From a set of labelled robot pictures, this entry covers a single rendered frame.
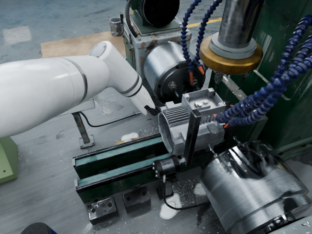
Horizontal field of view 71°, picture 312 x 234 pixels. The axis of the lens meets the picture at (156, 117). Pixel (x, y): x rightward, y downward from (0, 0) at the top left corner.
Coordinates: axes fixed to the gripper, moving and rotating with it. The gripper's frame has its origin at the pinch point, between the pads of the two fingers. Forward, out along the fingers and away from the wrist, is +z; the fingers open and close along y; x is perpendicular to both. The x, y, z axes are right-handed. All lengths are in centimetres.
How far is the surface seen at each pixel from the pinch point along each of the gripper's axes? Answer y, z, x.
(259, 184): 39.3, 0.8, 15.4
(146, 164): 10.9, 11.1, -14.9
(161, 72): -16.3, 1.1, 9.6
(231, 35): 8.8, -17.2, 31.1
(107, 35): -253, 89, -33
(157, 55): -27.0, 0.7, 11.8
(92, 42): -237, 77, -55
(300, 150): 24, 47, 40
